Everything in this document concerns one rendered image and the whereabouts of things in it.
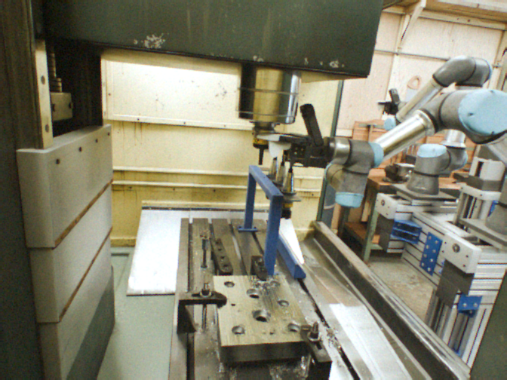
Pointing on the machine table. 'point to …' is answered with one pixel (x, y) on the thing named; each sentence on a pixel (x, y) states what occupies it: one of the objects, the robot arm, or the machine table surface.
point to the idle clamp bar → (217, 252)
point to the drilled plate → (257, 338)
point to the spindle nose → (267, 95)
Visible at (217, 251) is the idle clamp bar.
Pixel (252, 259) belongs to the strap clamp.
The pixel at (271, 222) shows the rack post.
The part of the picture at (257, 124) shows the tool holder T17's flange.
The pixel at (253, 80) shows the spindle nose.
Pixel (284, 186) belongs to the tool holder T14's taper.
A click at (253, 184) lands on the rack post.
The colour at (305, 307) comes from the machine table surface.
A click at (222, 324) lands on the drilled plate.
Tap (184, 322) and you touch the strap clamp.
